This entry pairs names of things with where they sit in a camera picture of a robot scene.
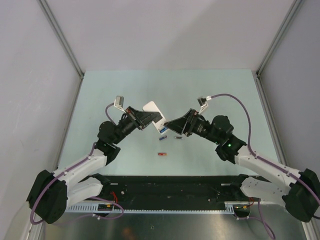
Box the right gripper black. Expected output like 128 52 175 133
164 108 221 145

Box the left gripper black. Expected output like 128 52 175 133
112 106 160 145

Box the white remote control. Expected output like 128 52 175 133
142 101 167 135

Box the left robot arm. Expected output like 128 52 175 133
26 101 166 225

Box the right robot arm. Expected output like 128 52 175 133
164 109 320 223

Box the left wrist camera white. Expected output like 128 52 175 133
113 95 125 112

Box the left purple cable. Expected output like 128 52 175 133
29 102 126 226

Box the purple cable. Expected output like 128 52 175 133
29 102 126 226
206 93 318 238

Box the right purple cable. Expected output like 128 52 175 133
206 93 318 238

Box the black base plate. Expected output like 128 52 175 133
97 174 256 210

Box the right aluminium frame post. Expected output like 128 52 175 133
255 0 304 76

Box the aluminium frame post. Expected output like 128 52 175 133
255 0 304 76
36 0 84 80

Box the grey slotted cable duct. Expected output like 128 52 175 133
65 201 249 215

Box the left aluminium frame post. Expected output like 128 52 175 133
36 0 84 80

